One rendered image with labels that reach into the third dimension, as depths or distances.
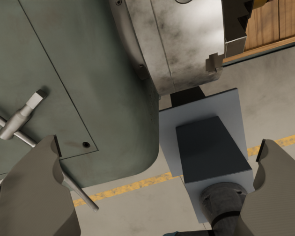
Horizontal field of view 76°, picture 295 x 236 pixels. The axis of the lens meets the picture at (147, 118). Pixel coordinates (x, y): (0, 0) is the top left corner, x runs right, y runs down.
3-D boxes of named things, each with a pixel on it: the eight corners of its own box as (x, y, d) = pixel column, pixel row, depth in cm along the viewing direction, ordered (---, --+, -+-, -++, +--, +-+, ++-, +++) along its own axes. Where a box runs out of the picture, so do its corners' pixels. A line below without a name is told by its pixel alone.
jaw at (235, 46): (188, 29, 40) (205, 73, 34) (186, 8, 35) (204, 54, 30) (244, 11, 38) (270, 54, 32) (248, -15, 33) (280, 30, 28)
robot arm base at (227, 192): (250, 210, 62) (265, 241, 53) (204, 218, 65) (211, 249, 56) (245, 177, 56) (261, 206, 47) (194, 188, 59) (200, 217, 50)
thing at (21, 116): (39, 85, 29) (3, 127, 33) (31, 90, 27) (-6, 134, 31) (51, 95, 30) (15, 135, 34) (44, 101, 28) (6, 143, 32)
